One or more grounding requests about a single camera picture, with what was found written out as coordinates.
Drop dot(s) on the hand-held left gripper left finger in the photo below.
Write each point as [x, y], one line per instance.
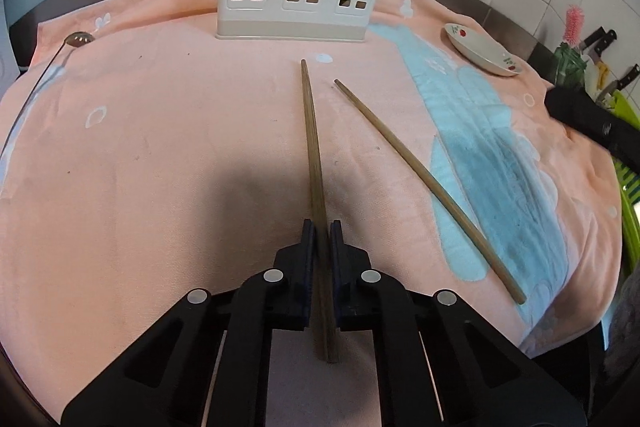
[307, 257]

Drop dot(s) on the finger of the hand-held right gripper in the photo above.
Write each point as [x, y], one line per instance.
[562, 104]

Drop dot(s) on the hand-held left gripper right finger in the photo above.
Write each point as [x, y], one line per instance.
[337, 257]

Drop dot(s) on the wooden chopstick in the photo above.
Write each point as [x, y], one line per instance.
[312, 157]
[506, 281]

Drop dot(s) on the green glass jar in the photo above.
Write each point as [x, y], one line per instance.
[570, 67]

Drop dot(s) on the green plastic rack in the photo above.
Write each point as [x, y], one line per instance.
[631, 187]

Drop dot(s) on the pink bottle brush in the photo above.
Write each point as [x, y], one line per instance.
[573, 22]

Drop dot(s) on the white flower print bowl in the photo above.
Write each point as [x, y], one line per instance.
[480, 49]

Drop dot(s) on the pink printed towel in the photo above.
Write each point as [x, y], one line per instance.
[175, 157]

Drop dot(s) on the metal strainer ladle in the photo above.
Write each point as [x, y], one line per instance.
[79, 39]

